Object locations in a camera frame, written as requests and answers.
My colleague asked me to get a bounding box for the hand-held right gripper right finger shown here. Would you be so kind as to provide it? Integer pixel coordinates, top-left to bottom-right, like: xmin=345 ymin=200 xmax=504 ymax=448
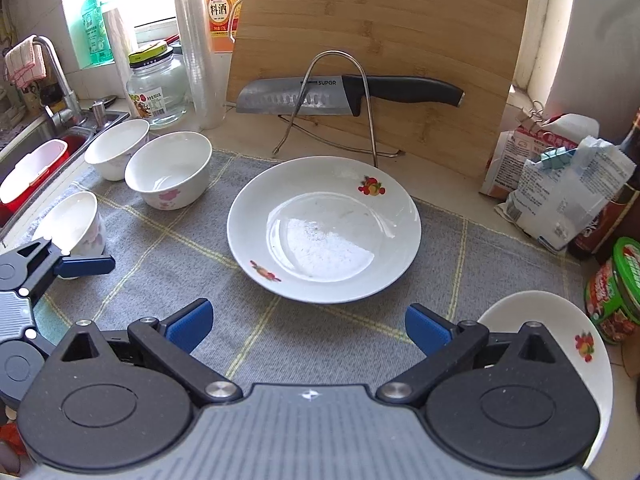
xmin=376 ymin=302 xmax=557 ymax=403

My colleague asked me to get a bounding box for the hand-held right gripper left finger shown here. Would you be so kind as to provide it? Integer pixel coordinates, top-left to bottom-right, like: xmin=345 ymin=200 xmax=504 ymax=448
xmin=59 ymin=298 xmax=241 ymax=407

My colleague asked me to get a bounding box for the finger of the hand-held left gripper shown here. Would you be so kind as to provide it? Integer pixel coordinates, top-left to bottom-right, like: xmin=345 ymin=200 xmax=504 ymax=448
xmin=12 ymin=237 xmax=116 ymax=306
xmin=25 ymin=327 xmax=59 ymax=362

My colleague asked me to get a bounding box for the white floral bowl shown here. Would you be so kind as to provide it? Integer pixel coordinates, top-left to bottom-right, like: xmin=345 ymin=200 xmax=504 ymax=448
xmin=124 ymin=131 xmax=213 ymax=211
xmin=84 ymin=119 xmax=151 ymax=182
xmin=31 ymin=191 xmax=107 ymax=281

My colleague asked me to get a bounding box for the white fruit print plate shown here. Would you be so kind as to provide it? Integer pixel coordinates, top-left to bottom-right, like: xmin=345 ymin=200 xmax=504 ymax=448
xmin=226 ymin=156 xmax=422 ymax=305
xmin=476 ymin=290 xmax=614 ymax=468

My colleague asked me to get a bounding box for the grey blue checked towel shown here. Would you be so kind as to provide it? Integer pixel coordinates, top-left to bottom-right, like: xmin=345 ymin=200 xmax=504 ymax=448
xmin=0 ymin=149 xmax=586 ymax=401

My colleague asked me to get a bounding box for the red and white basin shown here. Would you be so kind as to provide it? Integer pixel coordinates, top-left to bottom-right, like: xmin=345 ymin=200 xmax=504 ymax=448
xmin=0 ymin=139 xmax=69 ymax=204

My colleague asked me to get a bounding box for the red plastic basin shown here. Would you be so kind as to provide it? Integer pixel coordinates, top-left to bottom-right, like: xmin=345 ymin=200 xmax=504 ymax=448
xmin=0 ymin=132 xmax=93 ymax=221

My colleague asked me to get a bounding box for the stainless steel sink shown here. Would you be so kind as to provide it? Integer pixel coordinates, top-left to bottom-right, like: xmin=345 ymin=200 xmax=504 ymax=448
xmin=0 ymin=107 xmax=132 ymax=251

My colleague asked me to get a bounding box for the chrome faucet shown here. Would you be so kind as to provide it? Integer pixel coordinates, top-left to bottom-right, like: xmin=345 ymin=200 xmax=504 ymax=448
xmin=32 ymin=35 xmax=83 ymax=126

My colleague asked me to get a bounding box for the red white food bag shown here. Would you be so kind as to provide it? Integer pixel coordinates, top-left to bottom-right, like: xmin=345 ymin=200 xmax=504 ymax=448
xmin=480 ymin=112 xmax=601 ymax=198

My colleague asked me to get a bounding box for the glass jar green lid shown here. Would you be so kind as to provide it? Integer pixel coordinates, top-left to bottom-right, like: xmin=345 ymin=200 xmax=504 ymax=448
xmin=126 ymin=42 xmax=193 ymax=128

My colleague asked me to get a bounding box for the white blue printed bag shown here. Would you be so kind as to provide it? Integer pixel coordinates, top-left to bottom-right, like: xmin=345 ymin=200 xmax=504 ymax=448
xmin=495 ymin=135 xmax=637 ymax=253

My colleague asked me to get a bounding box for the green lid sauce jar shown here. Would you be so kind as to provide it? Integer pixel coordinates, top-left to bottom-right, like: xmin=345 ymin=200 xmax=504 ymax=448
xmin=585 ymin=236 xmax=640 ymax=345

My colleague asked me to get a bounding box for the pink checked dishcloth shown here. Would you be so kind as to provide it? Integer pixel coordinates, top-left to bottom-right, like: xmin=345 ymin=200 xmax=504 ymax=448
xmin=4 ymin=35 xmax=48 ymax=92

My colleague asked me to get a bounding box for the tall plastic wrap roll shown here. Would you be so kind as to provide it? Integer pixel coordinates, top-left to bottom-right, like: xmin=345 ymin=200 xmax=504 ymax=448
xmin=170 ymin=0 xmax=228 ymax=131

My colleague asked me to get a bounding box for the teal binder clip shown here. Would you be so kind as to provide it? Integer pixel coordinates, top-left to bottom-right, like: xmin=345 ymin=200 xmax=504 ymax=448
xmin=539 ymin=146 xmax=582 ymax=167

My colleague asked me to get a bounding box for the dark soy sauce bottle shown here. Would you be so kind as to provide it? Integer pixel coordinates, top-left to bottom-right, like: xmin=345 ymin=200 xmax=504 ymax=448
xmin=567 ymin=107 xmax=640 ymax=263

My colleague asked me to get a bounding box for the green dish soap bottle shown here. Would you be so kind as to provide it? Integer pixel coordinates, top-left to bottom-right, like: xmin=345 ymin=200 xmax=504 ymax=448
xmin=80 ymin=0 xmax=115 ymax=66

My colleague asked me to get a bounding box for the orange cooking wine jug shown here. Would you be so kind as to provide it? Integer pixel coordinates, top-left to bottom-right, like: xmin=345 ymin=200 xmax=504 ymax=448
xmin=202 ymin=0 xmax=253 ymax=53

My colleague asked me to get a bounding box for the bamboo cutting board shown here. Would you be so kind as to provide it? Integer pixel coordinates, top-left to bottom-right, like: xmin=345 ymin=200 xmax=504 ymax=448
xmin=225 ymin=0 xmax=531 ymax=181

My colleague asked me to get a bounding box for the black handle kitchen knife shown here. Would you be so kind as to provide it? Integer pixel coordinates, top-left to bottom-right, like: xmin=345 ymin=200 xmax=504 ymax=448
xmin=236 ymin=74 xmax=466 ymax=117

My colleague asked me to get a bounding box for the metal wire rack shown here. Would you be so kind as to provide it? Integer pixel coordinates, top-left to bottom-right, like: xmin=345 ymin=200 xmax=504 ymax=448
xmin=272 ymin=50 xmax=407 ymax=168

